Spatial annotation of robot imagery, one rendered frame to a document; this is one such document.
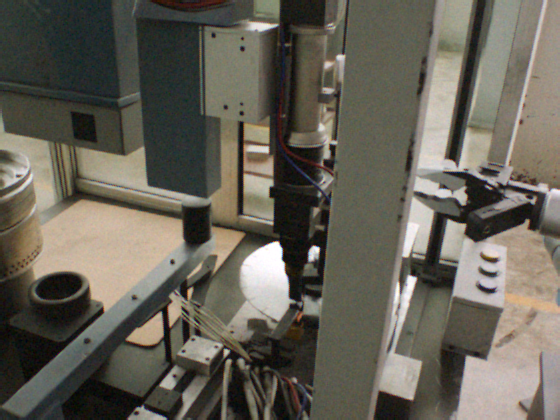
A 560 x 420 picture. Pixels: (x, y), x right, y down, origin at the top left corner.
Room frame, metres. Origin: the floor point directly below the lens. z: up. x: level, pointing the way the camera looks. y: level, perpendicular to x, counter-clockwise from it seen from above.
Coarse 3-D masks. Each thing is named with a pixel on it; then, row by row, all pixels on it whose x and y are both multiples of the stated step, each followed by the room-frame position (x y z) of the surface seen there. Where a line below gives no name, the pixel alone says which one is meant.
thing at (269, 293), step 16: (256, 256) 1.02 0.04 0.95; (272, 256) 1.02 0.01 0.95; (240, 272) 0.95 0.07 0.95; (256, 272) 0.95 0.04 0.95; (272, 272) 0.96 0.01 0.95; (256, 288) 0.90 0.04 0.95; (272, 288) 0.90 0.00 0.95; (256, 304) 0.85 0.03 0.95; (272, 304) 0.85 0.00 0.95; (288, 304) 0.85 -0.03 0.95; (304, 304) 0.85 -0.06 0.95; (320, 304) 0.85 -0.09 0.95; (304, 320) 0.80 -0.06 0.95
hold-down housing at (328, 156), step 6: (330, 144) 0.86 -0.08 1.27; (336, 144) 0.86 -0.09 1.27; (330, 150) 0.86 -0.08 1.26; (324, 156) 0.86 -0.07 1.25; (330, 156) 0.86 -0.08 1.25; (324, 162) 0.84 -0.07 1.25; (330, 162) 0.84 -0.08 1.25; (330, 192) 0.84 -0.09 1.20; (330, 198) 0.85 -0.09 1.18; (324, 210) 0.85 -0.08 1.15; (324, 216) 0.85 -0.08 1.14; (324, 222) 0.85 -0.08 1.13; (318, 234) 0.85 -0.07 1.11; (324, 234) 0.85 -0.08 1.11; (318, 240) 0.85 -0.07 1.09; (324, 240) 0.84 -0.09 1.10; (318, 246) 0.85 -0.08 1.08; (324, 246) 0.84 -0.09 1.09
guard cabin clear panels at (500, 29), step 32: (256, 0) 1.50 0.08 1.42; (448, 0) 1.33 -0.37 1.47; (512, 0) 1.28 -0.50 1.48; (448, 32) 1.33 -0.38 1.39; (512, 32) 1.28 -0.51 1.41; (448, 64) 1.32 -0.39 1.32; (480, 64) 1.30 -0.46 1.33; (448, 96) 1.32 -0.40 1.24; (480, 96) 1.29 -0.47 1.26; (0, 128) 1.52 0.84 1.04; (256, 128) 1.50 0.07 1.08; (448, 128) 1.31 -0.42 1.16; (480, 128) 1.29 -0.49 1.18; (32, 160) 1.61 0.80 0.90; (96, 160) 1.70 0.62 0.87; (128, 160) 1.66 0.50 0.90; (256, 160) 1.50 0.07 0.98; (480, 160) 1.28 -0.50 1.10; (160, 192) 1.62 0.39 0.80; (256, 192) 1.50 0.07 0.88; (448, 224) 1.30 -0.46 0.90; (448, 256) 1.29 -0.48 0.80
